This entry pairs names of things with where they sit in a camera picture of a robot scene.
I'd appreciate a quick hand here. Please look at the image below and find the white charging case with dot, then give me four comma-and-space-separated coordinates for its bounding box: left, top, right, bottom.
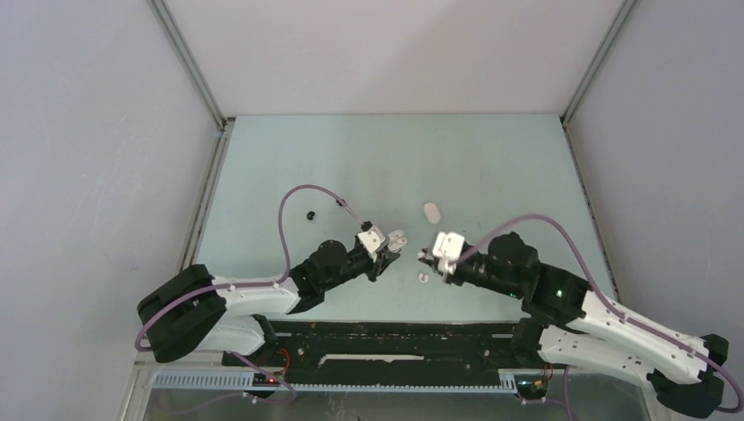
387, 230, 408, 253

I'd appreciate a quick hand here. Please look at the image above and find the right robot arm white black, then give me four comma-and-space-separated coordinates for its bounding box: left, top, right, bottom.
418, 232, 728, 418

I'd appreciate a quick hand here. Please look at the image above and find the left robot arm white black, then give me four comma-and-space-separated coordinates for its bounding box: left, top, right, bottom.
137, 232, 407, 366

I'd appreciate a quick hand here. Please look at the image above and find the white closed charging case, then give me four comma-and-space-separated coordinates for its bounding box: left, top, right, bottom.
422, 202, 442, 225

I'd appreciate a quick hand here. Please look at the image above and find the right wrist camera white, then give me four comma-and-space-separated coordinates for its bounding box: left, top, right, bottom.
430, 232, 465, 276

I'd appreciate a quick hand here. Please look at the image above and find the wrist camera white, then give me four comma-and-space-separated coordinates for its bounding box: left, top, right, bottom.
356, 221, 389, 262
430, 232, 465, 276

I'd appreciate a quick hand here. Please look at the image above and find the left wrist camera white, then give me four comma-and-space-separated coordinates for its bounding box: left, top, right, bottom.
356, 221, 389, 262

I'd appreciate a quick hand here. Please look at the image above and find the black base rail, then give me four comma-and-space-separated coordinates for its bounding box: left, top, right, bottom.
245, 321, 558, 389

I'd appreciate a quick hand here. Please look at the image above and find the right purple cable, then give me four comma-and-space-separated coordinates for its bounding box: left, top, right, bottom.
455, 213, 744, 415

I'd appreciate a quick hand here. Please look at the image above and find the right aluminium frame post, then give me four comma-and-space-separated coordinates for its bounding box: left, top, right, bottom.
561, 0, 640, 129

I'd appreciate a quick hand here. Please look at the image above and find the aluminium frame post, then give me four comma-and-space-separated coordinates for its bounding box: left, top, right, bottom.
145, 0, 228, 130
561, 0, 640, 129

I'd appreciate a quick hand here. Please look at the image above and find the left aluminium frame post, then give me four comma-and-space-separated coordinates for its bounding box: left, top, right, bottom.
145, 0, 228, 130

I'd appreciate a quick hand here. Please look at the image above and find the white slotted cable duct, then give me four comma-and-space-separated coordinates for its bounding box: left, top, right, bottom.
151, 371, 519, 394

